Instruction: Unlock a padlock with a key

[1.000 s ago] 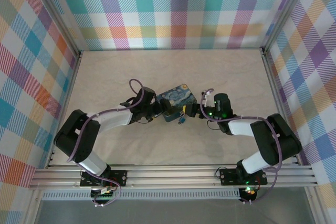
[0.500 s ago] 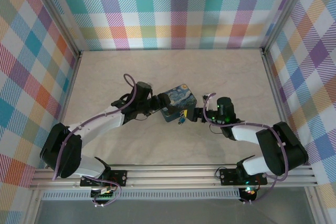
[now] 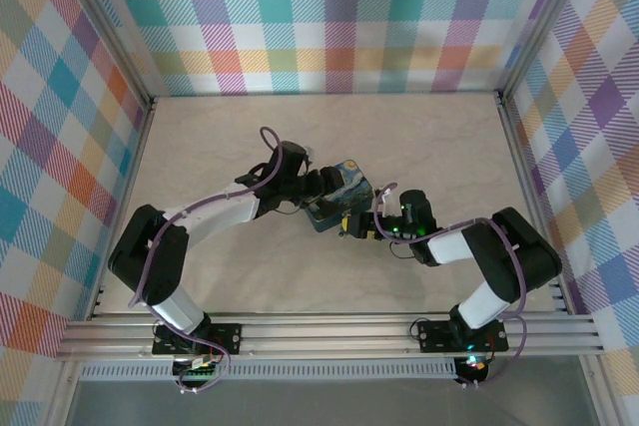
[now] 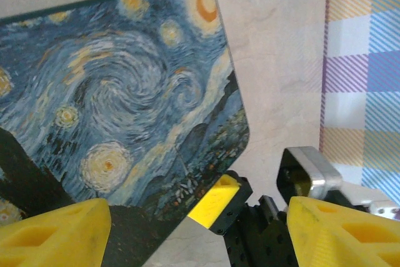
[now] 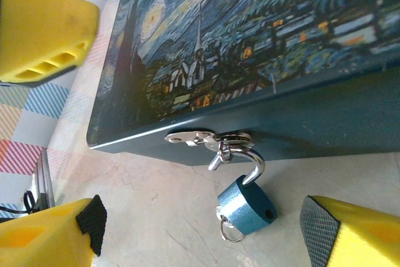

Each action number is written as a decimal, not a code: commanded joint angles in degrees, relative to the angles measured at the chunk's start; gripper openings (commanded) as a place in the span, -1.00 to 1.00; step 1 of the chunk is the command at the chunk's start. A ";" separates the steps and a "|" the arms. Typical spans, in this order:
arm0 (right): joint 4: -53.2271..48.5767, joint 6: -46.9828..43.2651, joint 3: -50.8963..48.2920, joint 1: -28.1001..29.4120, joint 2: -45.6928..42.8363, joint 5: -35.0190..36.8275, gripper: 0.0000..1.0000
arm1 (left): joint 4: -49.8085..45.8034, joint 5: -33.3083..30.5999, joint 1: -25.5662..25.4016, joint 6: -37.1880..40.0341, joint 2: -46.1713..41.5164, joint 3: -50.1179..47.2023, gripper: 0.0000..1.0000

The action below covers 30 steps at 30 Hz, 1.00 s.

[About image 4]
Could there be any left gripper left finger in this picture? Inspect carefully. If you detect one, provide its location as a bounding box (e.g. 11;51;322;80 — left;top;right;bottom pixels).
0;198;113;267

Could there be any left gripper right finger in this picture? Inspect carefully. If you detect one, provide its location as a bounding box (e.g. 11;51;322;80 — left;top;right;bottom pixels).
286;196;400;267

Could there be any starry night print tin box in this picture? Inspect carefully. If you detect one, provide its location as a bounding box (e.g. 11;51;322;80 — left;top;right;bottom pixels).
0;0;251;267

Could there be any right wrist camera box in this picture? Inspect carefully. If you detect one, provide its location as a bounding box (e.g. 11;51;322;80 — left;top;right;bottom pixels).
276;146;400;218

